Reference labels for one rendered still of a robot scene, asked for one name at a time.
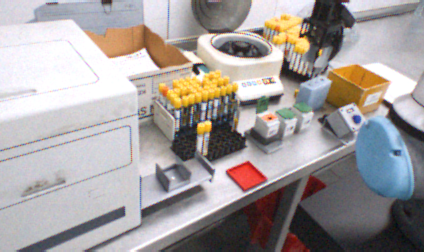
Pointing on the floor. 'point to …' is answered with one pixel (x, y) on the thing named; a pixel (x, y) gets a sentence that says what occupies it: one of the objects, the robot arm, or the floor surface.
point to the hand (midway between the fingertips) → (316, 68)
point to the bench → (174, 228)
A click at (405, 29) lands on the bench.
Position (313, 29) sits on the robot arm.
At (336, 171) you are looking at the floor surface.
